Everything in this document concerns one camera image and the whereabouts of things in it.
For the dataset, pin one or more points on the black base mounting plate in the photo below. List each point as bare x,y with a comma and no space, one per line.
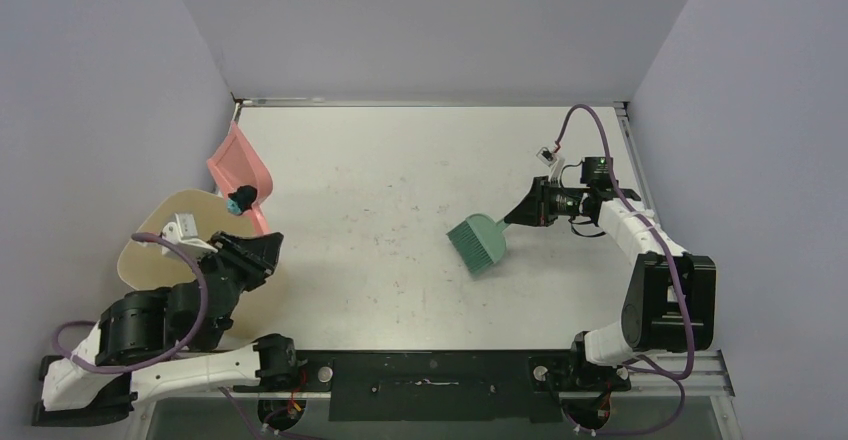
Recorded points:
565,364

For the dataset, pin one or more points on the beige waste bin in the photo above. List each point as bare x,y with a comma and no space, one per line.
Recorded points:
145,266

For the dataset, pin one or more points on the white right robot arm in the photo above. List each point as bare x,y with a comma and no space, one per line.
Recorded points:
670,300

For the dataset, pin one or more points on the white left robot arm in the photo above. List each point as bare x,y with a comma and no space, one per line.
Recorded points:
153,344

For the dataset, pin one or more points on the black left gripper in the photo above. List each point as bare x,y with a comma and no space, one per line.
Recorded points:
256,255

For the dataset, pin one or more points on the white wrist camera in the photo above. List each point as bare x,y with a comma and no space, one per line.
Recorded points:
554,162
181,230

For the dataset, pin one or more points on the black paper scrap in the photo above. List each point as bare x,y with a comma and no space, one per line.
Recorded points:
245,196

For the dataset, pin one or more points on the green hand brush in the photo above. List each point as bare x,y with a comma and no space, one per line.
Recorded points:
479,241

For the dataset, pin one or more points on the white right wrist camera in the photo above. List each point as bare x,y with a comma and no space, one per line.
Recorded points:
554,162

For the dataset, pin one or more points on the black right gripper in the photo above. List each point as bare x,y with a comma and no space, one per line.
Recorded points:
539,201

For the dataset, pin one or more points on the pink plastic dustpan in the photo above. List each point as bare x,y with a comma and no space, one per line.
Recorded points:
235,163

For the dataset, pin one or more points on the teal paper scrap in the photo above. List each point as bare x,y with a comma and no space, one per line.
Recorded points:
233,208

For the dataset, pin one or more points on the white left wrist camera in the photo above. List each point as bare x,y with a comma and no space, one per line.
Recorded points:
181,230

